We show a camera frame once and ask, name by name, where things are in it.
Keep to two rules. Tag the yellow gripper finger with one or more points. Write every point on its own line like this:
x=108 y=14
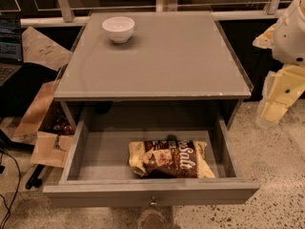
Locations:
x=280 y=91
x=265 y=39

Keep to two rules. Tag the brown chip bag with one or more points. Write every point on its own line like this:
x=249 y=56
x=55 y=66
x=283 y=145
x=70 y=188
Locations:
x=169 y=159

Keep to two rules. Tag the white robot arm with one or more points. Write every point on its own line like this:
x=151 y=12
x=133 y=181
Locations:
x=286 y=39

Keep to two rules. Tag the grey open top drawer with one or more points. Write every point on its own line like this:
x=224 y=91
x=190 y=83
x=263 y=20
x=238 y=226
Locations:
x=97 y=172

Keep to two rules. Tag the small metal drawer knob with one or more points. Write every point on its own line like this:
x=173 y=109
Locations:
x=153 y=203

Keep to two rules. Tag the grey wooden cabinet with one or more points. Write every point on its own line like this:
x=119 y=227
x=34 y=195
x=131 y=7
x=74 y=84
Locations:
x=173 y=59

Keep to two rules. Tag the white ceramic bowl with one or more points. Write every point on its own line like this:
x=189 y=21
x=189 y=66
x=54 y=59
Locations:
x=119 y=28

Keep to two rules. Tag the brown paper sheet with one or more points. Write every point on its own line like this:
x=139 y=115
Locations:
x=40 y=49

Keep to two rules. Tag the open cardboard box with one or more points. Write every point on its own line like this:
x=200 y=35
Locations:
x=36 y=125

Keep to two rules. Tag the black open laptop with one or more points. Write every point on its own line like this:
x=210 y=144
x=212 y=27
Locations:
x=11 y=50

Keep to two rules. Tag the black stand leg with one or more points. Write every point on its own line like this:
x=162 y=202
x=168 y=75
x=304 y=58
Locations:
x=35 y=180

